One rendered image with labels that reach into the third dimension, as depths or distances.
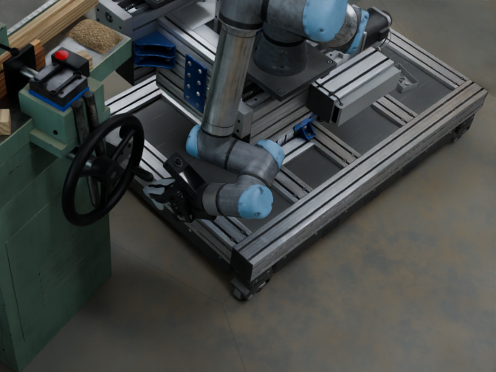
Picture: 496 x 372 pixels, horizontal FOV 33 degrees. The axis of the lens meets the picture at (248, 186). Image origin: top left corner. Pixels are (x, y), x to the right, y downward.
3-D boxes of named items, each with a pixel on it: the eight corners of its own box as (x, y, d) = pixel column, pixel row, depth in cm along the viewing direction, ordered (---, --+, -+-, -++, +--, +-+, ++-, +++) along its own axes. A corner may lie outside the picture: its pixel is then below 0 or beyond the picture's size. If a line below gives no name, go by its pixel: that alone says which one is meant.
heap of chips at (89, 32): (103, 54, 208) (103, 45, 206) (64, 35, 212) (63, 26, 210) (125, 38, 213) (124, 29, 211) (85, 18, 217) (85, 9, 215)
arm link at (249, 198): (280, 197, 188) (265, 227, 184) (242, 194, 195) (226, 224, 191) (265, 175, 183) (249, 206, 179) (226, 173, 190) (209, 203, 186)
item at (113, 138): (118, 167, 232) (117, 147, 226) (83, 148, 236) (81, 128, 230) (136, 150, 237) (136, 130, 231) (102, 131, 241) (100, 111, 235)
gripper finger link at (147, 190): (144, 211, 206) (171, 214, 200) (134, 192, 203) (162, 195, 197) (151, 204, 208) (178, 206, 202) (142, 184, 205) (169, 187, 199)
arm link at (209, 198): (210, 196, 186) (229, 175, 191) (195, 195, 189) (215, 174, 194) (222, 223, 190) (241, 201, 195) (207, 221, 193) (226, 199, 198)
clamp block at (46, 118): (66, 146, 190) (63, 117, 184) (20, 121, 194) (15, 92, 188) (106, 111, 199) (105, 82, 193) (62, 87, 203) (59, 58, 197)
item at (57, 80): (63, 112, 185) (62, 94, 181) (25, 91, 188) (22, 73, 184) (100, 81, 193) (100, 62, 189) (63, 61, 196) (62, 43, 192)
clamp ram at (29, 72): (31, 105, 193) (27, 76, 186) (7, 92, 195) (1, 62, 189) (57, 85, 199) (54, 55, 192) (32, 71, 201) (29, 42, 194)
